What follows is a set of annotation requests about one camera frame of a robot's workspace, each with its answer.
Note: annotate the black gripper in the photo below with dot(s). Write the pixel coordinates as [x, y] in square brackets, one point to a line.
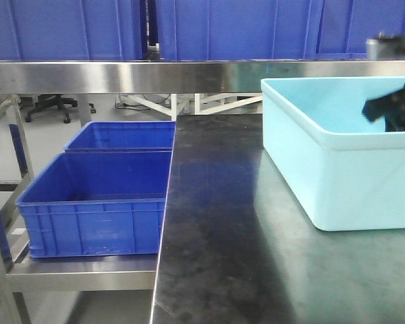
[391, 107]

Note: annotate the far blue crate lower shelf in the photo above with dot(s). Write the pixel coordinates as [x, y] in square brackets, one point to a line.
[123, 136]

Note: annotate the blue crate shelf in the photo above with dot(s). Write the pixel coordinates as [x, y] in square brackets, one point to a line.
[96, 204]
[123, 136]

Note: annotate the stainless steel lower shelf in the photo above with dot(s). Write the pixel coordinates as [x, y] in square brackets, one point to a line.
[19, 274]

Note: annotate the near blue crate lower shelf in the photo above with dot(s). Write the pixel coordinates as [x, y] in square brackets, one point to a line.
[96, 204]

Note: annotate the silver robot wrist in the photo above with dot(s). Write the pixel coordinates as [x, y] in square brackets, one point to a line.
[384, 47]

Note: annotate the light blue plastic tub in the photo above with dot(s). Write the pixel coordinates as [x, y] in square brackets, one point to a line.
[347, 173]

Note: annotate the upper right blue crate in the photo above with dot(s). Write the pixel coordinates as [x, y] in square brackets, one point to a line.
[345, 26]

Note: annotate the blue crate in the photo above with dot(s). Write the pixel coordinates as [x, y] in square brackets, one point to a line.
[345, 26]
[72, 30]
[237, 30]

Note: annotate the upper middle blue crate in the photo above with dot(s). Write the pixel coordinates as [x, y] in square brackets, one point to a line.
[237, 30]

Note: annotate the black office chair base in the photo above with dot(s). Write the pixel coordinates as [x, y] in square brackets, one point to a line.
[45, 101]

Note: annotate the upper left blue crate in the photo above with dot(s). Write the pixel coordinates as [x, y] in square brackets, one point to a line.
[72, 30]

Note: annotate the white table frame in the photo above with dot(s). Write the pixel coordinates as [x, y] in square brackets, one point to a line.
[173, 105]

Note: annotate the stainless steel shelf rail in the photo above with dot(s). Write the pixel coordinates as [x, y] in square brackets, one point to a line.
[103, 77]

